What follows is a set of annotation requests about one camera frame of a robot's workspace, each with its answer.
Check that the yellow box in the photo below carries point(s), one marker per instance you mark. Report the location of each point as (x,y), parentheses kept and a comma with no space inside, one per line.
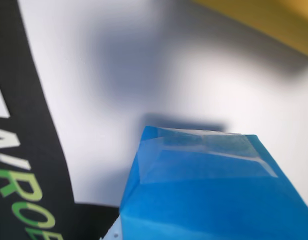
(269,20)

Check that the plain white paper sheet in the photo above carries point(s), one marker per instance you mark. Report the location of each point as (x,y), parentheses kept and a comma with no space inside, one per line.
(94,125)

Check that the blue box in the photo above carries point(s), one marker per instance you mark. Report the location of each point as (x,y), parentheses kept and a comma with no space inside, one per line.
(206,195)

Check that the black mat with WRO print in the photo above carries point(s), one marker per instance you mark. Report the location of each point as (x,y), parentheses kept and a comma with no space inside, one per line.
(31,100)

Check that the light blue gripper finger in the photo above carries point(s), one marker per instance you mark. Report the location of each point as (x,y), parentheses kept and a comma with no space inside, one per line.
(115,231)

